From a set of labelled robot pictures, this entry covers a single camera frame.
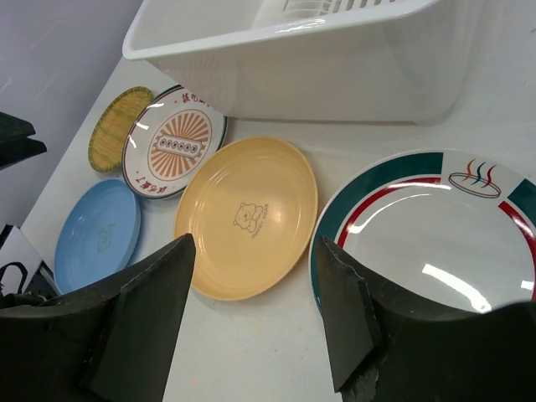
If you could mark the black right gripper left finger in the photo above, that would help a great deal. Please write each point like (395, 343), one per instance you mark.
(113, 340)

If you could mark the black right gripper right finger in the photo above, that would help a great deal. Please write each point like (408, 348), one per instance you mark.
(386, 343)

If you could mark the light blue plate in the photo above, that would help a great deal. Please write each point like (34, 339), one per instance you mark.
(99, 236)

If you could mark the white plate green red rim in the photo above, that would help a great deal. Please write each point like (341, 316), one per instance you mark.
(455, 227)

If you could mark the woven pattern yellow plate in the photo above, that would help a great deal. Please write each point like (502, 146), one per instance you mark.
(108, 137)

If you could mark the yellow bear plate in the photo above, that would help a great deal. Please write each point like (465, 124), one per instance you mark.
(251, 209)

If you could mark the white plate orange sunburst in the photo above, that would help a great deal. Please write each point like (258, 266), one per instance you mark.
(169, 141)

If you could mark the white plastic bin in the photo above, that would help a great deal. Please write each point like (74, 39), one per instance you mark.
(367, 61)

